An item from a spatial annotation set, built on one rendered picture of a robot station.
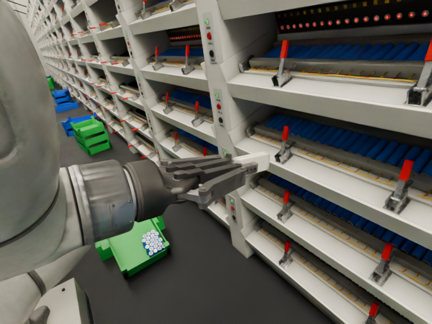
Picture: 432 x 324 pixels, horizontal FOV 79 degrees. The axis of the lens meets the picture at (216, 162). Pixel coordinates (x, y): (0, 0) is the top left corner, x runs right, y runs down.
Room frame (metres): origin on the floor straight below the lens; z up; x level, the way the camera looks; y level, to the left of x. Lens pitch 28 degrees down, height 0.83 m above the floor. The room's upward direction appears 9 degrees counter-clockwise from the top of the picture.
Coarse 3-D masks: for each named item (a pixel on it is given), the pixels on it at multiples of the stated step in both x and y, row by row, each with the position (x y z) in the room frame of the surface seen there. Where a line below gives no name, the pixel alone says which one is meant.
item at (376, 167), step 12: (264, 132) 0.71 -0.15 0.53; (276, 132) 0.67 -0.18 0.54; (276, 144) 0.65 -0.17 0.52; (300, 144) 0.59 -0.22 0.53; (312, 144) 0.57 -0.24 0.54; (312, 156) 0.54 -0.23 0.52; (324, 156) 0.53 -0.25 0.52; (336, 156) 0.51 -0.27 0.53; (348, 156) 0.48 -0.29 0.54; (360, 156) 0.47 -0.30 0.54; (360, 168) 0.46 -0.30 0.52; (372, 168) 0.44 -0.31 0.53; (384, 168) 0.42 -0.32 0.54; (396, 168) 0.41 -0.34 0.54; (396, 180) 0.40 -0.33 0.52; (420, 180) 0.37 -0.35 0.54
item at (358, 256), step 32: (256, 192) 0.72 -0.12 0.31; (288, 192) 0.59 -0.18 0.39; (288, 224) 0.56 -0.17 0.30; (320, 224) 0.52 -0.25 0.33; (352, 224) 0.48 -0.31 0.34; (320, 256) 0.46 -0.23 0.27; (352, 256) 0.42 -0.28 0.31; (384, 256) 0.36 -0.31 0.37; (416, 256) 0.36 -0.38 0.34; (384, 288) 0.33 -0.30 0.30; (416, 288) 0.32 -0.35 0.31; (416, 320) 0.28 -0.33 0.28
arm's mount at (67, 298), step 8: (72, 280) 0.51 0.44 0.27; (56, 288) 0.49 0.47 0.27; (64, 288) 0.49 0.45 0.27; (72, 288) 0.48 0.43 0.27; (48, 296) 0.47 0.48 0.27; (56, 296) 0.47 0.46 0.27; (64, 296) 0.46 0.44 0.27; (72, 296) 0.46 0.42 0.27; (80, 296) 0.48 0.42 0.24; (40, 304) 0.45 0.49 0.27; (48, 304) 0.45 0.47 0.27; (56, 304) 0.44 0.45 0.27; (64, 304) 0.44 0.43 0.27; (72, 304) 0.44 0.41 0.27; (80, 304) 0.45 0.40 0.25; (56, 312) 0.42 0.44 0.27; (64, 312) 0.42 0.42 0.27; (72, 312) 0.41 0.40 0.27; (80, 312) 0.42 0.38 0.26; (48, 320) 0.40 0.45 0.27; (56, 320) 0.40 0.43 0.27; (64, 320) 0.40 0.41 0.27; (72, 320) 0.39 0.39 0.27; (80, 320) 0.39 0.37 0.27
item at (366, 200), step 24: (264, 120) 0.79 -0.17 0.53; (240, 144) 0.72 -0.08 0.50; (264, 144) 0.68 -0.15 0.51; (288, 144) 0.64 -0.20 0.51; (288, 168) 0.55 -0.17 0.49; (312, 168) 0.52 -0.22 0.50; (312, 192) 0.49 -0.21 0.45; (336, 192) 0.43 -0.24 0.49; (360, 192) 0.41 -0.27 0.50; (384, 192) 0.39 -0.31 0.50; (408, 192) 0.37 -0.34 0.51; (384, 216) 0.35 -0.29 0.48; (408, 216) 0.33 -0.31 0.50
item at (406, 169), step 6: (408, 162) 0.36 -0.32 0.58; (414, 162) 0.36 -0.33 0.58; (402, 168) 0.36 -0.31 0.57; (408, 168) 0.36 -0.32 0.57; (402, 174) 0.36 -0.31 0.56; (408, 174) 0.35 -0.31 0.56; (402, 180) 0.36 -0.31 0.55; (402, 186) 0.35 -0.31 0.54; (396, 192) 0.36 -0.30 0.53; (396, 198) 0.35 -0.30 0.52
